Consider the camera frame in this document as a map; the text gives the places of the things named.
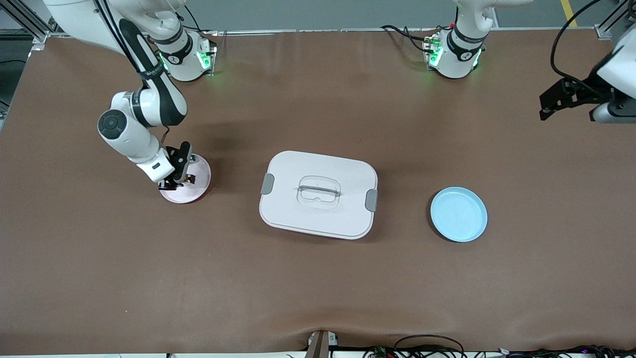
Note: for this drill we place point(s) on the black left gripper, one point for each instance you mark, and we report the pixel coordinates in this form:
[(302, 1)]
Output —
[(582, 95)]

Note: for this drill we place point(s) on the white lidded storage box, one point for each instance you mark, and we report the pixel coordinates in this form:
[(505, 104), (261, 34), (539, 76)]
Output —
[(298, 219)]

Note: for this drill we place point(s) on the aluminium frame post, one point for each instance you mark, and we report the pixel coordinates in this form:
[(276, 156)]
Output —
[(603, 31), (30, 22)]

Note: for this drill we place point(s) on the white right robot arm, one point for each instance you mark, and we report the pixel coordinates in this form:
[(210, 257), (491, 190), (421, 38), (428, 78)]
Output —
[(139, 139)]

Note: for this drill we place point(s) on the metal bracket at table edge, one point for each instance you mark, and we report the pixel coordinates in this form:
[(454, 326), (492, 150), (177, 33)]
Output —
[(320, 345)]

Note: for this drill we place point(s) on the grey box latch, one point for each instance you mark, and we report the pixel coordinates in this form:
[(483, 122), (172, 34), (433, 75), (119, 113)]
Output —
[(267, 184), (371, 200)]

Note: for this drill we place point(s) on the light blue round plate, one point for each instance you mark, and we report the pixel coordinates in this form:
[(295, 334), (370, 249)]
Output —
[(459, 219)]

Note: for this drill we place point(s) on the pink round plate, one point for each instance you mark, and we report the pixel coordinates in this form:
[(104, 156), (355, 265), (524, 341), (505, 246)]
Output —
[(199, 180)]

